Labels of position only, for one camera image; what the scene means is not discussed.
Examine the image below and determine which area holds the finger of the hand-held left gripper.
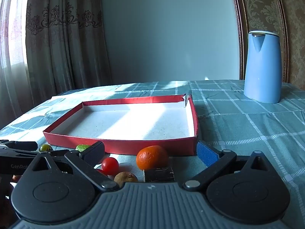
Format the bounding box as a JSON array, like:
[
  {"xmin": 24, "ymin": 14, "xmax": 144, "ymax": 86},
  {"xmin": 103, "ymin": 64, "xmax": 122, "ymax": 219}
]
[
  {"xmin": 0, "ymin": 149, "xmax": 71, "ymax": 160},
  {"xmin": 0, "ymin": 140, "xmax": 38, "ymax": 151}
]

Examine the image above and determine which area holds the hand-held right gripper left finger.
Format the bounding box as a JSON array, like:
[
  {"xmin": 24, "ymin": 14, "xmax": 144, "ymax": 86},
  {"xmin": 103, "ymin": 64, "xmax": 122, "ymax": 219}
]
[{"xmin": 22, "ymin": 141, "xmax": 121, "ymax": 192}]

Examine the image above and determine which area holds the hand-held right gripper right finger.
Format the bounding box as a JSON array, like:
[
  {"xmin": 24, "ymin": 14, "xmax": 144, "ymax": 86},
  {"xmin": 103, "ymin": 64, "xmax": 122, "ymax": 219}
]
[{"xmin": 182, "ymin": 141, "xmax": 274, "ymax": 192}]

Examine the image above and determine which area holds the red cherry tomato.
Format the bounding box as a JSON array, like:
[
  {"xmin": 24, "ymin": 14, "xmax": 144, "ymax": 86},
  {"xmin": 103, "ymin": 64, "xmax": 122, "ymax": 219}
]
[{"xmin": 101, "ymin": 157, "xmax": 120, "ymax": 175}]

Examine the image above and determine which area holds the red cardboard box tray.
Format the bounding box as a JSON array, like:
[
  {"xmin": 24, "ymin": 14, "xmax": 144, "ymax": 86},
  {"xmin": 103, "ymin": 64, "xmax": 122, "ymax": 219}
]
[{"xmin": 43, "ymin": 95, "xmax": 199, "ymax": 156}]

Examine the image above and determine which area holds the brown longan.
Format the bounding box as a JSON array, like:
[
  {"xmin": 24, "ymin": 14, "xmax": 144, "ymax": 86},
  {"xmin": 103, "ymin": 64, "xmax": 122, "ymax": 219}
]
[{"xmin": 114, "ymin": 172, "xmax": 139, "ymax": 188}]

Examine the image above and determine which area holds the dark eggplant piece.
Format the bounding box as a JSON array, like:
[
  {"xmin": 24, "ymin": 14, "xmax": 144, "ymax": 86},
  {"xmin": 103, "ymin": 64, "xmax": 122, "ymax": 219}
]
[{"xmin": 143, "ymin": 166, "xmax": 176, "ymax": 183}]

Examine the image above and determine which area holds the orange mandarin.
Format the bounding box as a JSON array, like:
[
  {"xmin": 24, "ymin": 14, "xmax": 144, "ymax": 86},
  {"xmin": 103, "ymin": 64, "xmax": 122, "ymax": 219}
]
[{"xmin": 136, "ymin": 145, "xmax": 169, "ymax": 170}]

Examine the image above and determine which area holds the teal checked tablecloth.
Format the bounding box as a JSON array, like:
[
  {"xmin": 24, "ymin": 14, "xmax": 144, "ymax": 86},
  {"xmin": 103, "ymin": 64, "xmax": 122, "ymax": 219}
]
[{"xmin": 0, "ymin": 80, "xmax": 305, "ymax": 229}]

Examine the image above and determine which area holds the sheer white curtain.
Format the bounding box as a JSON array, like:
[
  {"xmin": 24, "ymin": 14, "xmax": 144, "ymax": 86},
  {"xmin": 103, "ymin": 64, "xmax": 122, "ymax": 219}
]
[{"xmin": 0, "ymin": 0, "xmax": 34, "ymax": 129}]

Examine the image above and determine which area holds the blue electric kettle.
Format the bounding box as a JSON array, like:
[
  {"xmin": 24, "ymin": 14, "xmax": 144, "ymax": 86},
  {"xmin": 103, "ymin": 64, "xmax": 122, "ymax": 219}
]
[{"xmin": 243, "ymin": 31, "xmax": 282, "ymax": 104}]

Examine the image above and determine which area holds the beige patterned curtain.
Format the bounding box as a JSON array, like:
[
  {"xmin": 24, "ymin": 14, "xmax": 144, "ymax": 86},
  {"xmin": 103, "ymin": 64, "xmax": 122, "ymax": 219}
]
[{"xmin": 25, "ymin": 0, "xmax": 112, "ymax": 101}]

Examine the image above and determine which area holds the wooden wall panel frame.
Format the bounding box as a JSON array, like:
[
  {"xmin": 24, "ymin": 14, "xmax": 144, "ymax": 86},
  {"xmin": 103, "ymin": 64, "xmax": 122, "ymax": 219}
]
[{"xmin": 229, "ymin": 0, "xmax": 290, "ymax": 83}]

